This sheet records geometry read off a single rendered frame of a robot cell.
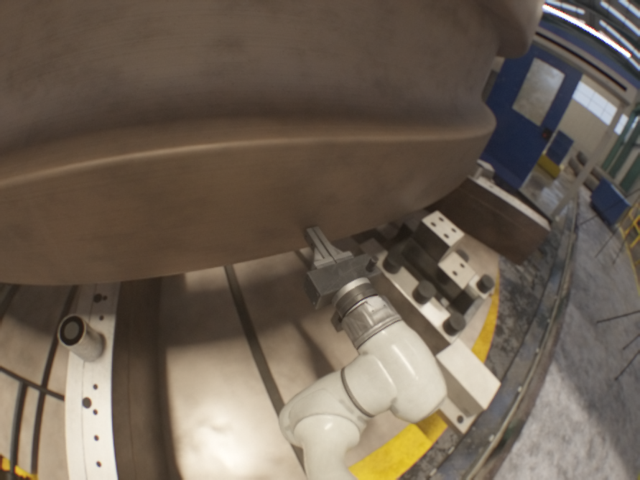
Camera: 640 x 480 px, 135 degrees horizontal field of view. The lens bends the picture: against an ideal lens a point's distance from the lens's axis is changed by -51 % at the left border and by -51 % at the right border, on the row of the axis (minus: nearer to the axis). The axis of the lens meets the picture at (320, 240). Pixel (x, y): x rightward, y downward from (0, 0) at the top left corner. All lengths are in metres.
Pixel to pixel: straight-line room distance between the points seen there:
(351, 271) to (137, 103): 0.45
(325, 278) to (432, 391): 0.25
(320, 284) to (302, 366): 0.63
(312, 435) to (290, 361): 0.64
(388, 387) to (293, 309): 0.78
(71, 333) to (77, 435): 0.23
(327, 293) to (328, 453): 0.24
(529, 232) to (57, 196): 2.16
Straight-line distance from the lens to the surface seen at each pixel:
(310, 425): 0.42
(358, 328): 0.42
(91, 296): 0.82
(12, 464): 1.41
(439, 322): 0.86
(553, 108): 4.77
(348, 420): 0.43
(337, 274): 0.46
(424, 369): 0.41
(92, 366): 0.73
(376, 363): 0.40
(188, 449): 1.01
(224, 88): 0.46
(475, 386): 1.15
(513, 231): 2.01
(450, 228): 0.91
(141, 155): 0.39
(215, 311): 1.12
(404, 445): 1.46
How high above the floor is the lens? 1.29
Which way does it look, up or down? 45 degrees down
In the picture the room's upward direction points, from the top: 17 degrees clockwise
